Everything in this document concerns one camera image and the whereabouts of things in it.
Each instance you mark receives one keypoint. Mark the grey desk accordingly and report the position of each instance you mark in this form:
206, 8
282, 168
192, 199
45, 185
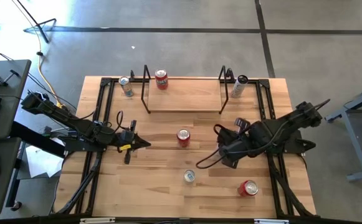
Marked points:
7, 115

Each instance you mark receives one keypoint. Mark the light blue Red Bull can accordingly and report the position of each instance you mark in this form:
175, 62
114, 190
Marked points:
189, 176

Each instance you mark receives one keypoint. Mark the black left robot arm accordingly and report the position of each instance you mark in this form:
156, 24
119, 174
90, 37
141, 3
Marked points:
74, 123

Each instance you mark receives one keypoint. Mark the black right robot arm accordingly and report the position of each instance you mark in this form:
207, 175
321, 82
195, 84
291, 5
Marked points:
293, 119

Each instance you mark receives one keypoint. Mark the red Coca-Cola can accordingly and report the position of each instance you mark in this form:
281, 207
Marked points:
246, 189
183, 140

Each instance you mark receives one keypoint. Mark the black floor stand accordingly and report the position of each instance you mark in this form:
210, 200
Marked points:
39, 31

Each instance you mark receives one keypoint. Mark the yellow tag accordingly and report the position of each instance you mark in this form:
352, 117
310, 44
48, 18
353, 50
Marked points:
124, 147

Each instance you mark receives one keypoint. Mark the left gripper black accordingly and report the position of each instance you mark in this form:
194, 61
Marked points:
123, 140

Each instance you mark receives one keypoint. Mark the black aluminium table frame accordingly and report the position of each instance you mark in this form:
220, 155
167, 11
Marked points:
105, 82

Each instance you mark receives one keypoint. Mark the black support beam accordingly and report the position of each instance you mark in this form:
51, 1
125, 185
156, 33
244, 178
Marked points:
34, 138

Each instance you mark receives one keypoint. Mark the silver metal plate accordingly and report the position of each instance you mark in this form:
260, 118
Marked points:
271, 221
96, 220

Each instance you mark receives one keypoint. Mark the orange Fanta can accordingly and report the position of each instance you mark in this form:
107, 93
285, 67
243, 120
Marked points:
161, 81

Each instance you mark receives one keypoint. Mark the white paper sheet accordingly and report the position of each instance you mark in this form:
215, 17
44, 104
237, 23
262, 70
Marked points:
40, 161

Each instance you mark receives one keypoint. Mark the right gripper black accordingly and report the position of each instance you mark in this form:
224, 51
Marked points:
243, 140

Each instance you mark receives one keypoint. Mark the black triangular bracket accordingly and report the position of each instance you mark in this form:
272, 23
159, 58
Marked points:
132, 77
230, 76

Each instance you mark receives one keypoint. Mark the workbench with blue metal legs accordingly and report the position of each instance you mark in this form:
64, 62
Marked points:
354, 138

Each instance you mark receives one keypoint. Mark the silver blue Red Bull can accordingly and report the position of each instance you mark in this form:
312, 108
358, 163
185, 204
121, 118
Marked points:
127, 88

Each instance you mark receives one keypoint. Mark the black caster wheel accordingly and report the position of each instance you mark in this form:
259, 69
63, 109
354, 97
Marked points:
16, 206

